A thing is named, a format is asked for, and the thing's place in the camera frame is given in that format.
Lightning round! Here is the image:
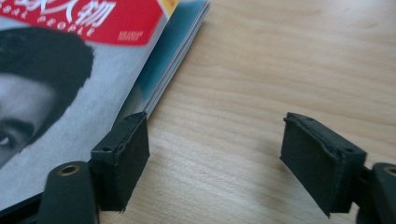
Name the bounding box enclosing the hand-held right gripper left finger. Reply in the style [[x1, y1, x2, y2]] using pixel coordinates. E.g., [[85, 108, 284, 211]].
[[90, 111, 151, 213]]

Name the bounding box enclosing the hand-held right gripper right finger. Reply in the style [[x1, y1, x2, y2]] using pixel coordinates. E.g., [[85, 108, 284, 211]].
[[278, 111, 368, 218]]

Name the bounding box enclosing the magazine with face cover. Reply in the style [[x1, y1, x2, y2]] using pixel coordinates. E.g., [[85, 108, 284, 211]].
[[0, 0, 181, 213]]

